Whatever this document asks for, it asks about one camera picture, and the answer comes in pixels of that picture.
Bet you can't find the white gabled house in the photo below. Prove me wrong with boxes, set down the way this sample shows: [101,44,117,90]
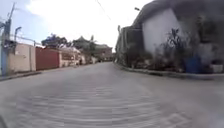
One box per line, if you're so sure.
[115,0,224,73]

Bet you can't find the grey concrete road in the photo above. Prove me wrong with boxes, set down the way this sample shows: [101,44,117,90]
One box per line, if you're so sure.
[0,61,224,128]

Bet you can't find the overhead wires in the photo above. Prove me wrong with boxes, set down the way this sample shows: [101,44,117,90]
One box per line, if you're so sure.
[94,0,113,22]

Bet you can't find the beige wall with red gate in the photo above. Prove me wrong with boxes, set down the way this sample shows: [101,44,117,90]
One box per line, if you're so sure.
[7,42,86,74]

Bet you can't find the blue pole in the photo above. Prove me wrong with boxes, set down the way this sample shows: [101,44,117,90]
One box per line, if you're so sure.
[0,2,17,77]

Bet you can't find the curved concrete kerb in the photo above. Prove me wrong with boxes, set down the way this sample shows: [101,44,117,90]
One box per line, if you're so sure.
[113,61,224,81]

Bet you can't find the distant houses with trees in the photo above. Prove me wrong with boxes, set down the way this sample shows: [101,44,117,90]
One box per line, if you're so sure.
[41,33,114,65]

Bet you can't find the blue barrel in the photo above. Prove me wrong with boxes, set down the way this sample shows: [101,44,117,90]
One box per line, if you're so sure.
[184,55,203,74]

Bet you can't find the potted plants row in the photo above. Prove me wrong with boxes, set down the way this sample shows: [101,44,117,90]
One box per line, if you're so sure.
[123,27,224,74]

